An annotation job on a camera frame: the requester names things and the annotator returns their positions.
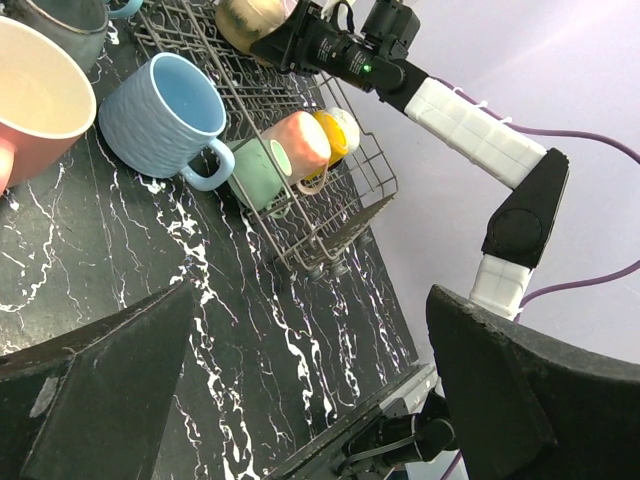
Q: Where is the tan glazed round mug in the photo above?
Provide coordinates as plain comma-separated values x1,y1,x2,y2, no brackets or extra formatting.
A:
214,0,292,55

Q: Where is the white speckled ceramic mug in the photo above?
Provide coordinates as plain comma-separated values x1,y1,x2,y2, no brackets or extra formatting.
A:
327,107,360,153

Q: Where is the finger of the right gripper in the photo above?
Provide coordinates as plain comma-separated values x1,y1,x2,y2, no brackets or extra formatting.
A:
250,4,308,70

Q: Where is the peach pink mug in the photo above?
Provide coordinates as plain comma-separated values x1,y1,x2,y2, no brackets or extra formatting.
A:
261,111,331,195

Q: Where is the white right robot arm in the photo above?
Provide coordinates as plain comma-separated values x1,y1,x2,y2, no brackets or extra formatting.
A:
250,1,639,479

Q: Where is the grey wire dish rack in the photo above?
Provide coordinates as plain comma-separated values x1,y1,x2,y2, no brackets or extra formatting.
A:
130,1,398,280

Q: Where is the blue mug white interior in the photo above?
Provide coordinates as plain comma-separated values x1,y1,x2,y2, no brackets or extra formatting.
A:
102,0,143,20

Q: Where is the light blue ribbed mug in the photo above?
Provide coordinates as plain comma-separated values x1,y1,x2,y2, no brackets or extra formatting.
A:
97,52,235,191

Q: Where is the pink mug white interior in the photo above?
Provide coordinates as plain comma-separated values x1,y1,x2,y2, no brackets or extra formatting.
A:
1,17,97,190

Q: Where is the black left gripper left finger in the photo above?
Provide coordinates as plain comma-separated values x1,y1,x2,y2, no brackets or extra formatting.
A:
1,282,195,479

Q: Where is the yellow mug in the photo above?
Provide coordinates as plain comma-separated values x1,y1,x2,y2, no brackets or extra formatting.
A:
312,107,349,170

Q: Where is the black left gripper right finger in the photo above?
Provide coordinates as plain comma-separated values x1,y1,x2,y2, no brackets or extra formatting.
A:
426,285,639,479

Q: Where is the green teal mug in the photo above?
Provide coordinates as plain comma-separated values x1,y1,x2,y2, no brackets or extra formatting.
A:
228,138,284,211

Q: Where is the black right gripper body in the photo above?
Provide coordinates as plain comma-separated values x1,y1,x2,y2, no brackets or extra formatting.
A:
287,4,374,90

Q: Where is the grey mug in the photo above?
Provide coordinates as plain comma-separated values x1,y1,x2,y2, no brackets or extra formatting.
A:
3,0,109,73

